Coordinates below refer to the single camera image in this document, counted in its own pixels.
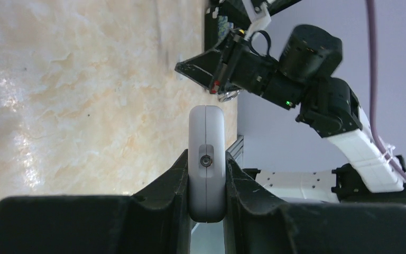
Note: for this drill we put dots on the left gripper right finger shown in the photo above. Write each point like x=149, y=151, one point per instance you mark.
x=257, y=221

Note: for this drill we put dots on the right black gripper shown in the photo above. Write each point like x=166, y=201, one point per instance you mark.
x=232, y=64

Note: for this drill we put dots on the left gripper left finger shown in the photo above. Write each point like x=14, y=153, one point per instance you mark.
x=153, y=220

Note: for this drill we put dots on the white remote control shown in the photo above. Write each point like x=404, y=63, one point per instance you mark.
x=206, y=164

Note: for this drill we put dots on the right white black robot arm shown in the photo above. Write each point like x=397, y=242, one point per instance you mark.
x=303, y=76

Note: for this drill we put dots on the black poker chip case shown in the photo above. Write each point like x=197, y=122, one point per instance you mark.
x=221, y=16

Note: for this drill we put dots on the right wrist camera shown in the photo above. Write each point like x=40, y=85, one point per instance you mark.
x=258, y=14

